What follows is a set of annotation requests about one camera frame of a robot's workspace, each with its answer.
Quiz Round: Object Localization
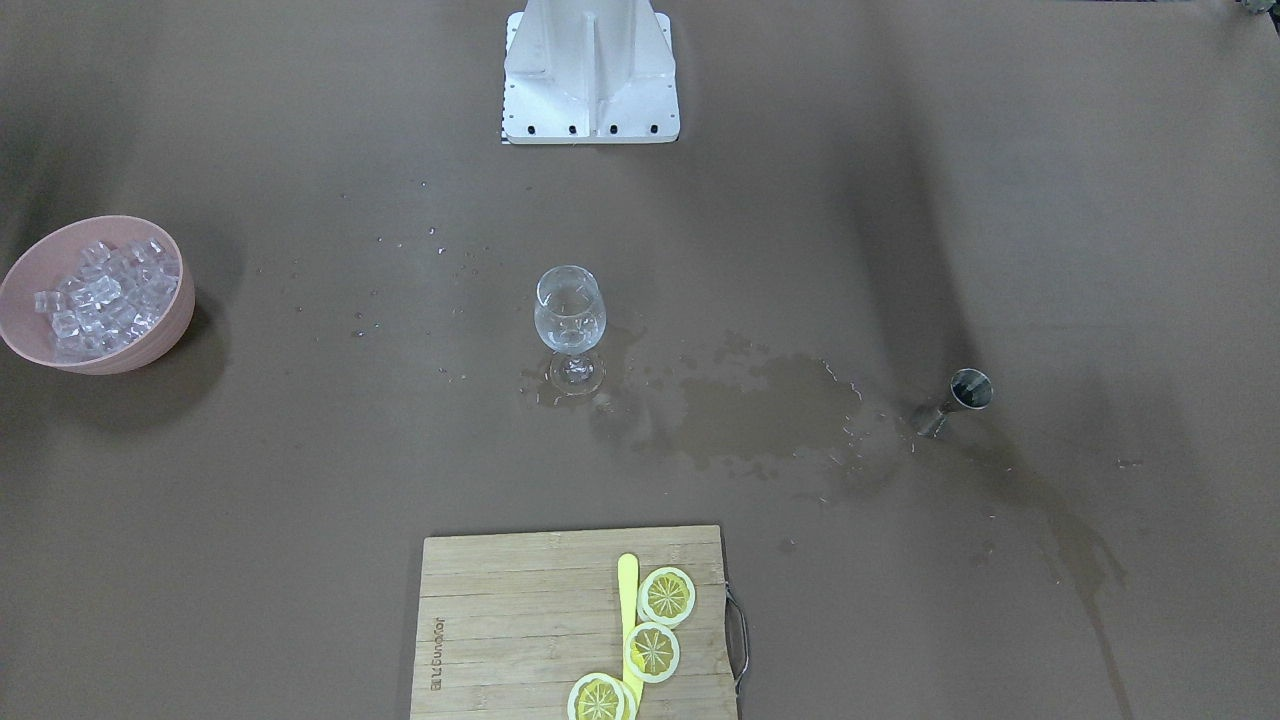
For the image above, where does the steel double jigger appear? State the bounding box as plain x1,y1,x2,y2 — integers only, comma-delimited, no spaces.
914,368,995,438

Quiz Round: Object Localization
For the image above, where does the clear wine glass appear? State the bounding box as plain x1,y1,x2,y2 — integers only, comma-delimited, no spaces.
532,265,607,396

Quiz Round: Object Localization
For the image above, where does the pile of clear ice cubes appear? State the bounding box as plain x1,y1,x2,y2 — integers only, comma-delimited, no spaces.
32,237,182,363

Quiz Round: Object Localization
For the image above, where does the yellow plastic knife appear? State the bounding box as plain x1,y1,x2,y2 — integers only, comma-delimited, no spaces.
617,553,644,719

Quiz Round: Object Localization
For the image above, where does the middle lemon slice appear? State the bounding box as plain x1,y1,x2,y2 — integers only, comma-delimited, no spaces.
623,621,682,684

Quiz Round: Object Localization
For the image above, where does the bamboo cutting board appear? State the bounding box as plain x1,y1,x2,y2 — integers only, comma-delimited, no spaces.
408,525,740,719

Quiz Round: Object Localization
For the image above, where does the lemon slice at board edge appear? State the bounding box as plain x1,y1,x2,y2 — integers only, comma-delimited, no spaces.
564,673,635,720

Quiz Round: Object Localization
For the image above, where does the pink bowl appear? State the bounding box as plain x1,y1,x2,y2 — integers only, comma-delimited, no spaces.
3,215,195,375

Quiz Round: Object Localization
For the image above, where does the lemon slice near handle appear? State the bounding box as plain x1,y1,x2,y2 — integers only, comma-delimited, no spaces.
637,566,698,629

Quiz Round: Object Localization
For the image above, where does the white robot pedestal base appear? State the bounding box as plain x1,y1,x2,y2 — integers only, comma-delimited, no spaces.
500,1,681,145

